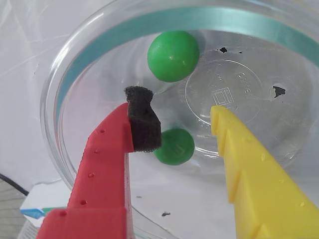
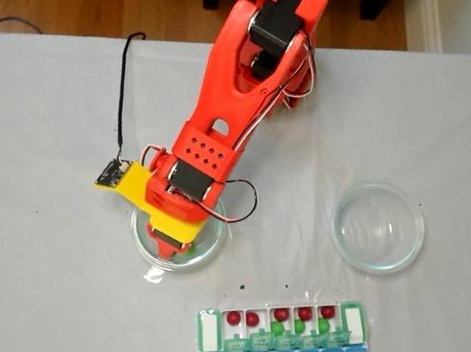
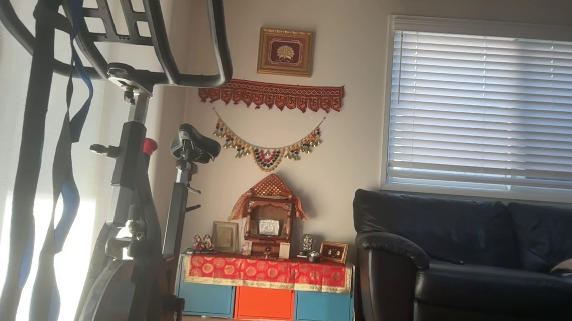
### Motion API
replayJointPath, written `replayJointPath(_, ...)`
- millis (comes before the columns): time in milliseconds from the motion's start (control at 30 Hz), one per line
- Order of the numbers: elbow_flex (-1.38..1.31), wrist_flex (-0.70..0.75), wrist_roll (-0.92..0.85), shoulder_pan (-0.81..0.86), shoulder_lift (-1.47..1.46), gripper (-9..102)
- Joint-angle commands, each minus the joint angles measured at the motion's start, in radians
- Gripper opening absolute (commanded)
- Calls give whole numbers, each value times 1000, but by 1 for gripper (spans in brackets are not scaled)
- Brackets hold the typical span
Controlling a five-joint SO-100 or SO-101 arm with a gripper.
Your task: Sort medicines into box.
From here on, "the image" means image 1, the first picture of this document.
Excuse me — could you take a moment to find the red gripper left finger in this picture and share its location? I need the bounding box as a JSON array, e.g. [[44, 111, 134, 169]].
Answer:
[[37, 86, 162, 239]]

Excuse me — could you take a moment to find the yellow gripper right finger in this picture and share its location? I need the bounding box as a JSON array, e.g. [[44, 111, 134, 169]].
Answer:
[[210, 105, 319, 239]]

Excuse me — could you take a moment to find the green round pill ball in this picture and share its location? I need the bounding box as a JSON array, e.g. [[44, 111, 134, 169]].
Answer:
[[153, 128, 195, 166], [147, 31, 200, 83]]

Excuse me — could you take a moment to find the blue green pill organizer box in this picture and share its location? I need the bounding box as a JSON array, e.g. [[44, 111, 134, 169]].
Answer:
[[19, 184, 69, 225]]

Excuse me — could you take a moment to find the clear glass bowl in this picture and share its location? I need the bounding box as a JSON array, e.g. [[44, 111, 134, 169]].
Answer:
[[39, 0, 319, 239]]

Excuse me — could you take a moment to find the black camera cable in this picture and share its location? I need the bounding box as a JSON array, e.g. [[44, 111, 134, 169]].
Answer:
[[0, 173, 30, 197]]

